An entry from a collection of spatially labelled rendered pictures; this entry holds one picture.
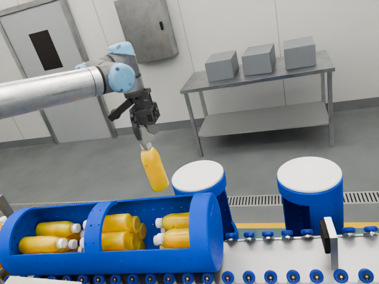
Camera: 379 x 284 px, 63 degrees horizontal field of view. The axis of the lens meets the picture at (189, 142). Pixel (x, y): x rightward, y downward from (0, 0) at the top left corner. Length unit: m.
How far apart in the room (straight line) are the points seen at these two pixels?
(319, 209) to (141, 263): 0.78
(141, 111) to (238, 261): 0.70
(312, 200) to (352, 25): 3.05
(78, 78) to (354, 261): 1.08
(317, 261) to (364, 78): 3.38
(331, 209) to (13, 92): 1.28
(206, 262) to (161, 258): 0.16
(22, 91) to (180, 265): 0.74
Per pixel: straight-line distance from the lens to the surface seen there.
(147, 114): 1.03
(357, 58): 4.34
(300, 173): 1.52
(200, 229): 1.07
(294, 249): 1.33
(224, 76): 3.53
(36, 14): 5.19
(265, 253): 1.32
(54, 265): 1.38
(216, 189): 1.56
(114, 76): 0.81
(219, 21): 4.17
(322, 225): 1.21
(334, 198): 1.49
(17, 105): 0.77
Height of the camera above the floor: 1.91
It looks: 26 degrees down
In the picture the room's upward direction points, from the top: 15 degrees counter-clockwise
